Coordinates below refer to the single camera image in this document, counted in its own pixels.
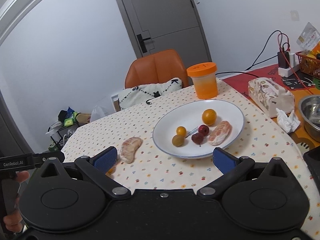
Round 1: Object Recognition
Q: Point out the clutter shelf with items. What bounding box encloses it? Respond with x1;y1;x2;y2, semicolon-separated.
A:
46;107;91;152

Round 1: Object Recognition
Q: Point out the brown longan fruit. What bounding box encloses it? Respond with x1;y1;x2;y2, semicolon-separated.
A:
171;134;185;147

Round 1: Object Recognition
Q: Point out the black door handle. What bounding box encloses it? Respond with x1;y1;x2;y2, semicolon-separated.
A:
136;34;151;53

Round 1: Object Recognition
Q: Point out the crumpled white tissue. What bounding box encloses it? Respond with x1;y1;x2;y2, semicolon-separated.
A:
276;108;300;134

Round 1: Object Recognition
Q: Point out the white black patterned cushion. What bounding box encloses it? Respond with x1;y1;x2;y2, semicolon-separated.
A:
118;77;183;110

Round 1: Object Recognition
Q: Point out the black power adapter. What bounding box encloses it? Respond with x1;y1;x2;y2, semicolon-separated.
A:
277;51;290;69

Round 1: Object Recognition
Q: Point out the orange plastic basket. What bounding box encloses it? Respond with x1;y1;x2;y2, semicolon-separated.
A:
296;51;320;79

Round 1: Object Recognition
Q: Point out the small yellow kumquat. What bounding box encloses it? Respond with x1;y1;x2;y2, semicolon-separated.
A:
176;126;187;138

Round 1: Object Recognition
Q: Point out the peeled pomelo segment short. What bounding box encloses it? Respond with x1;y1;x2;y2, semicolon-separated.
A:
208;121;232;146

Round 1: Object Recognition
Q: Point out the white power strip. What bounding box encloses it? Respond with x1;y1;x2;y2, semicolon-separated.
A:
278;65;300;77

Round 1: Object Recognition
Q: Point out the white plate blue rim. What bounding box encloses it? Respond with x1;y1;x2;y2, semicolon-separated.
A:
152;100;245;159

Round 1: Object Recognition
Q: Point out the person's left hand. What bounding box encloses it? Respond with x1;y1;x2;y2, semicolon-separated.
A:
3;171;30;233

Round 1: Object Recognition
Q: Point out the stainless steel bowl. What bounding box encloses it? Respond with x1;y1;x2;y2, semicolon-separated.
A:
298;95;320;142

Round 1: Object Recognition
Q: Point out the red cable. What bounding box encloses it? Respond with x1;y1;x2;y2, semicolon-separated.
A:
277;31;316;91

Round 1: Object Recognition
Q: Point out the red orange table mat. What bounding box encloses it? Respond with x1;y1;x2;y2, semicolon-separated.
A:
219;64;319;153

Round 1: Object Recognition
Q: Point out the peeled pomelo segment long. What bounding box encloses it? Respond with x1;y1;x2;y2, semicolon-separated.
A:
120;137;143;164

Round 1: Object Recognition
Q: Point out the large orange mandarin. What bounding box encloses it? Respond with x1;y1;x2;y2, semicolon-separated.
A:
105;166;116;176

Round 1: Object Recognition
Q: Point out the orange leather chair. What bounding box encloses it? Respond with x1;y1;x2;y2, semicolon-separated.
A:
125;49;189;88

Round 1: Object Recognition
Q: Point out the floral tissue box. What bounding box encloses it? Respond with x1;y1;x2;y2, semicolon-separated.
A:
248;77;295;118

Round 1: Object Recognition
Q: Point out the red hawthorn berry lower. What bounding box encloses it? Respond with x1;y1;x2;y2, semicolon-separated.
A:
191;132;204;146

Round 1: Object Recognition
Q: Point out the red hawthorn berry upper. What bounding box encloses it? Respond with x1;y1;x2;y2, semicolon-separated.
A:
198;125;210;137

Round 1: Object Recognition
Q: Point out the grey door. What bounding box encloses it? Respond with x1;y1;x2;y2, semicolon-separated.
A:
116;0;211;67

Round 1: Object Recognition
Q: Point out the snack bag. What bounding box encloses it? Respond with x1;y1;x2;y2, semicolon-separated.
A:
297;22;320;56

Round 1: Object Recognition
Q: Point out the orange on plate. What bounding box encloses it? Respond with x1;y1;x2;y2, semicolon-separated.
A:
202;109;217;126

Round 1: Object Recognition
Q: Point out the black cable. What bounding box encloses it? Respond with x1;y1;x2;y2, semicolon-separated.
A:
215;29;291;79

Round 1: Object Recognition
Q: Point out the red hawthorn berry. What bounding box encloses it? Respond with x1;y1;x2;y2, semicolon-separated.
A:
198;125;210;137
191;132;204;146

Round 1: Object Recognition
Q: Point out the orange lidded plastic jar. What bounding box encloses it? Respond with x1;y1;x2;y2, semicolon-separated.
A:
187;62;218;100

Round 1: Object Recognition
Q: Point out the cardboard box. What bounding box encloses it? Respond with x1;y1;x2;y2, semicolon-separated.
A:
111;95;121;112

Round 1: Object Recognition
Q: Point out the white plastic bag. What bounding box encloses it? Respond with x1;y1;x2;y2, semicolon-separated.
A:
89;105;107;122

